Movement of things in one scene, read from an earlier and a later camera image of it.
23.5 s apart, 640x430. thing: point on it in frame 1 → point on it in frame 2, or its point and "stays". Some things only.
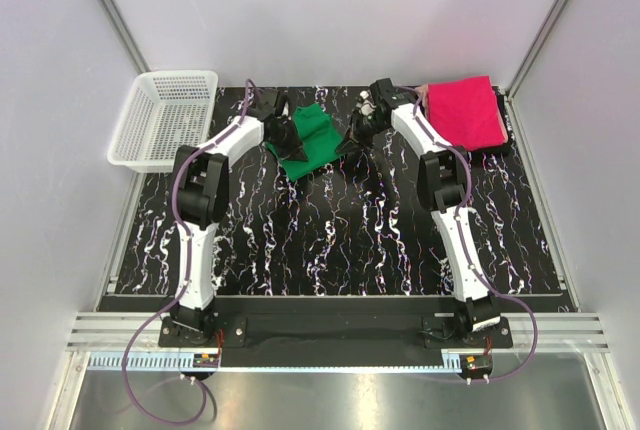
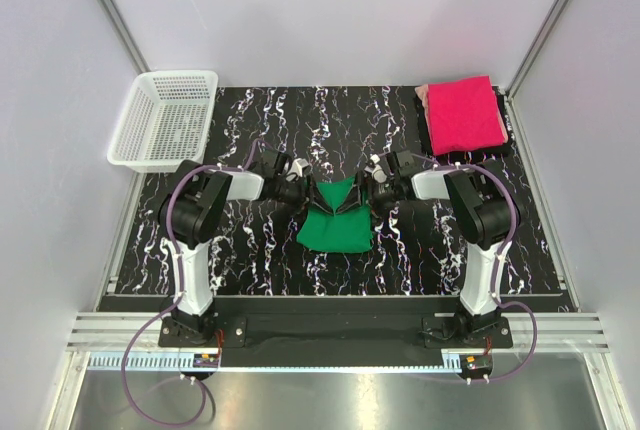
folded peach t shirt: x=424 y=91 stays
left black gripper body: x=285 y=131 → x=293 y=193
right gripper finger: x=347 y=143 → x=353 y=198
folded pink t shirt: x=466 y=112 stays
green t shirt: x=318 y=137 → x=345 y=232
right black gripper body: x=363 y=128 → x=380 y=195
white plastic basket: x=166 y=110 stays
